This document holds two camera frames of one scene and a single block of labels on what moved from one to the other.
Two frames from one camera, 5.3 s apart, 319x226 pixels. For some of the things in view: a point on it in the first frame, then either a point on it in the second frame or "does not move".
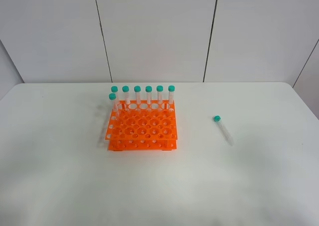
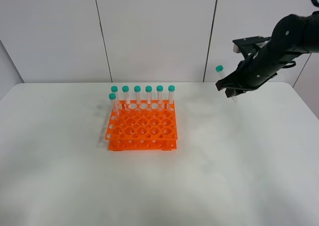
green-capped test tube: (217, 119) → (219, 68)
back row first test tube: (114, 89) does not move
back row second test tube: (125, 89) does not move
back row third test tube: (137, 89) does not move
